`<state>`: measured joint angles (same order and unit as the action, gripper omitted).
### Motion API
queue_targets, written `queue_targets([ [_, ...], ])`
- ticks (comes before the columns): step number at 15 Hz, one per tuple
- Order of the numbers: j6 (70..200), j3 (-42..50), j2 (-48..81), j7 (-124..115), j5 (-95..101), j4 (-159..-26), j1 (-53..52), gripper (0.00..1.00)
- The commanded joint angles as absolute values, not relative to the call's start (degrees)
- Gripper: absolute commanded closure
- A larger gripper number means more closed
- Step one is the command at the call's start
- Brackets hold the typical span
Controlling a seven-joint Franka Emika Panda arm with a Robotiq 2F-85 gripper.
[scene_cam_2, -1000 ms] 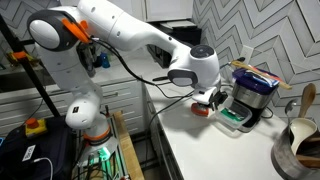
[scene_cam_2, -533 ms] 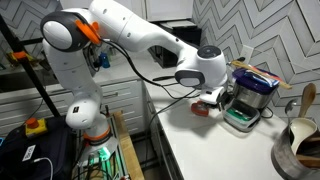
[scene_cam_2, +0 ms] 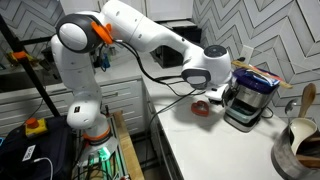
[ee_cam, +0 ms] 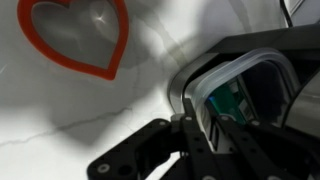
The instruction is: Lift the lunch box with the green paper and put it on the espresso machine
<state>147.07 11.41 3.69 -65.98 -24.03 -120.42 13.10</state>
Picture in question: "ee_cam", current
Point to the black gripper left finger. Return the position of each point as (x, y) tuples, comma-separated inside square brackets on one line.
[(140, 150)]

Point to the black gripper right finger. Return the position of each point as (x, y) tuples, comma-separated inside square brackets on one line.
[(276, 153)]

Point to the black espresso machine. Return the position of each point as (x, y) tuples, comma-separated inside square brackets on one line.
[(253, 38)]

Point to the orange heart cookie cutter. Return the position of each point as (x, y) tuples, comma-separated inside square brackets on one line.
[(122, 30)]

